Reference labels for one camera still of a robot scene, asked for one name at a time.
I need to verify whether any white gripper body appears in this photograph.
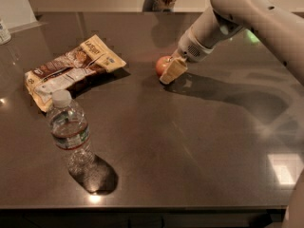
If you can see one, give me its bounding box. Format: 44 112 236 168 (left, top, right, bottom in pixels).
172 28 215 63

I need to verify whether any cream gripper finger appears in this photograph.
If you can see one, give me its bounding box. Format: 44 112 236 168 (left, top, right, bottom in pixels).
159 57 187 85

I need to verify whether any red apple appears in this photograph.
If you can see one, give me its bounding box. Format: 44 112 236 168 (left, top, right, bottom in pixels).
155 56 172 77

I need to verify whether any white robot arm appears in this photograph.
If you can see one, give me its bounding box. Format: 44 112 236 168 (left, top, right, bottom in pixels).
156 0 304 85

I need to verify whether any brown and yellow snack bag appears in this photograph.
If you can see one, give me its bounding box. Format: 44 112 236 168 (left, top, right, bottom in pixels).
25 35 126 112

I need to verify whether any clear plastic water bottle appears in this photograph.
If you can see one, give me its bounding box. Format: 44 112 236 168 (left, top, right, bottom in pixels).
47 89 94 177

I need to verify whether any white container at left edge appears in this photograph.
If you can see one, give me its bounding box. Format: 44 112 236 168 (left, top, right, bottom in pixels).
0 18 11 45

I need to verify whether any white board leaning on wall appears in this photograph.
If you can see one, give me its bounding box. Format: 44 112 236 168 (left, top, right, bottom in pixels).
0 0 45 33

